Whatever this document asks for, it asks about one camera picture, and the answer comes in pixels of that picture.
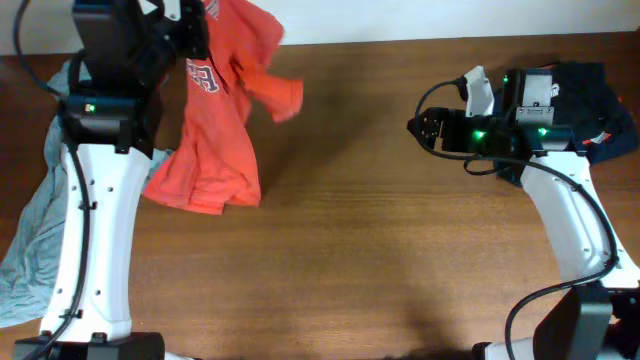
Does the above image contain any orange printed t-shirt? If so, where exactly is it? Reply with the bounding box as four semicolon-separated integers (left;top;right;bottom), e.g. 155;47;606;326
144;0;304;215

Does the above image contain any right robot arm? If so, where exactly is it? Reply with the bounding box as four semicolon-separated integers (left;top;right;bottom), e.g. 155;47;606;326
407;63;639;359

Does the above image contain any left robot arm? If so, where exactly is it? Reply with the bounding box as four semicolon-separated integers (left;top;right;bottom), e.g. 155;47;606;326
14;0;209;360

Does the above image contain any black folded Nike garment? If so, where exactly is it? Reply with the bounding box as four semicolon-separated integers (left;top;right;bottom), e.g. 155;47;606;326
551;62;621;142

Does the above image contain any navy folded garment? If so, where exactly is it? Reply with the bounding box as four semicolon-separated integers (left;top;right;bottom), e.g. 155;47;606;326
492;62;640;189

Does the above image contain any red folded garment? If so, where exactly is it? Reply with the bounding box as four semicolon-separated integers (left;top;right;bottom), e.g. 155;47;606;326
582;132;611;145

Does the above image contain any grey t-shirt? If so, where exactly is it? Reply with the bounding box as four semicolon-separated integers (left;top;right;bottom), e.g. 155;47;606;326
0;59;174;330

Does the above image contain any right black cable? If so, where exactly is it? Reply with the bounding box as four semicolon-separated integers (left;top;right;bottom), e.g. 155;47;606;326
413;77;621;360

